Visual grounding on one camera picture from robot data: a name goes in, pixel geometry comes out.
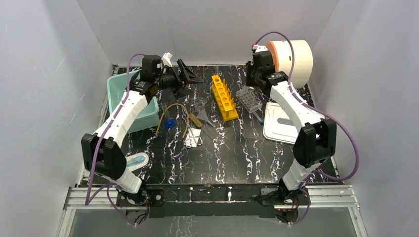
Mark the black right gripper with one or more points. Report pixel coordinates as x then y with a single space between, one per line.
249 67

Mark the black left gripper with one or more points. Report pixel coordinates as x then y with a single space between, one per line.
178 78

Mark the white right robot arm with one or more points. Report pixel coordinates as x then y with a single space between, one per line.
316 138

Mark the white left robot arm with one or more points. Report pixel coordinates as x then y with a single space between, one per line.
101 150

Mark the clear glass beaker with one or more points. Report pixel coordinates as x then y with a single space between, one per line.
199 104

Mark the cream cylindrical drum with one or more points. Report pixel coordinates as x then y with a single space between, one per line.
300 62

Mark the brown rubber tubing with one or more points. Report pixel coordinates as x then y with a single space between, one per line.
166 115

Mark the brown test tube brush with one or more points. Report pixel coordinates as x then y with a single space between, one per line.
195 120

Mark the clear acrylic tube rack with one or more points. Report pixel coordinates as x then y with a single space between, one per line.
248 99

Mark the clear plastic funnel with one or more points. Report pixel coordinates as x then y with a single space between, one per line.
202 115

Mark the yellow test tube rack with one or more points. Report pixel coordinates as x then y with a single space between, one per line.
224 98

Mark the blue round cap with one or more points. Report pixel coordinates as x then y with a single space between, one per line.
169 123

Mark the white plastic bin lid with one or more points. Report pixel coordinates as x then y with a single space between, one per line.
277 125

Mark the packaged blue pipette bulb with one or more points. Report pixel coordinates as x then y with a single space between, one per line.
136 161

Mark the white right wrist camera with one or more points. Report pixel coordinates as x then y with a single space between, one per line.
256 48

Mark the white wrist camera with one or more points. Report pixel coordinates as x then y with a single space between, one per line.
256 48
166 60

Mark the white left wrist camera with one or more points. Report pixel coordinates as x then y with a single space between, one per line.
166 60

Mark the aluminium frame rail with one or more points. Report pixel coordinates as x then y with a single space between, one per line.
320 195

